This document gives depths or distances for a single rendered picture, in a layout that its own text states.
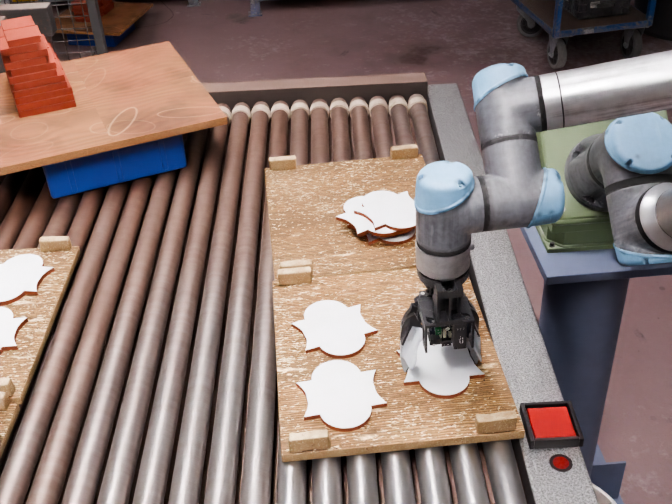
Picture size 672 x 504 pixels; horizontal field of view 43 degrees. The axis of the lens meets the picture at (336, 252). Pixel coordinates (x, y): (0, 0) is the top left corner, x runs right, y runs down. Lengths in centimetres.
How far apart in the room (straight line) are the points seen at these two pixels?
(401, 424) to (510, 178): 39
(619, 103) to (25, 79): 129
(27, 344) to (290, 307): 44
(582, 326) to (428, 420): 65
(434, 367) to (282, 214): 53
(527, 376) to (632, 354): 150
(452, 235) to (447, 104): 108
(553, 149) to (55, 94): 108
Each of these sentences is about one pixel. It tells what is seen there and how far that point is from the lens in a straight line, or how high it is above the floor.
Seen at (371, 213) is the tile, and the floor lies 98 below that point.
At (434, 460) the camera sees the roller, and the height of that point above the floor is 92.
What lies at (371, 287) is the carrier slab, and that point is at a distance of 151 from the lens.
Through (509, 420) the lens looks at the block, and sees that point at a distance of 125.
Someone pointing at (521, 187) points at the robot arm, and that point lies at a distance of 113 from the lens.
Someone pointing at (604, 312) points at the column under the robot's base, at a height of 73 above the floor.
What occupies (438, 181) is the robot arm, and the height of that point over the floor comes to 130.
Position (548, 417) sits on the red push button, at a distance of 131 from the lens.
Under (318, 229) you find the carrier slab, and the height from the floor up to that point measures 94.
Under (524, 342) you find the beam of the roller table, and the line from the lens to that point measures 144.
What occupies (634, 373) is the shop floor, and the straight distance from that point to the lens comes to 280.
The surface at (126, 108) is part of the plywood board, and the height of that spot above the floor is 104.
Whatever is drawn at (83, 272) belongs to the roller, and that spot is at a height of 92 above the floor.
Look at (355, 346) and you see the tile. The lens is 137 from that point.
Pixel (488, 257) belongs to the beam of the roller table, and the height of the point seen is 92.
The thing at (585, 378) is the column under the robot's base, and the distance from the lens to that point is 195.
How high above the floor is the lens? 186
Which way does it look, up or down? 35 degrees down
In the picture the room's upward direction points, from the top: 3 degrees counter-clockwise
